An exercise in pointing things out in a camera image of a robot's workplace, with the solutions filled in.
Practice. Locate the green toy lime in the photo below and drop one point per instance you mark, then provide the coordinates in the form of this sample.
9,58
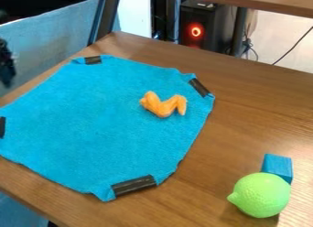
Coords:
261,195

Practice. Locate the black computer tower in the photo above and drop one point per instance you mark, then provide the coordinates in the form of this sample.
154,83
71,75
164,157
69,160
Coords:
203,26

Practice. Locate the blue cloth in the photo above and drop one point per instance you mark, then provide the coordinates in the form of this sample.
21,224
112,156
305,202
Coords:
85,130

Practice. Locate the orange toy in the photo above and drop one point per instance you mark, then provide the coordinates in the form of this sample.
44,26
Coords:
163,106

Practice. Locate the blue block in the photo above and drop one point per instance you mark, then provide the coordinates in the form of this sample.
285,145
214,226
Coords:
279,166

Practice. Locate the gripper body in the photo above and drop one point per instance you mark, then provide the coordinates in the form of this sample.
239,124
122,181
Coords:
5,64

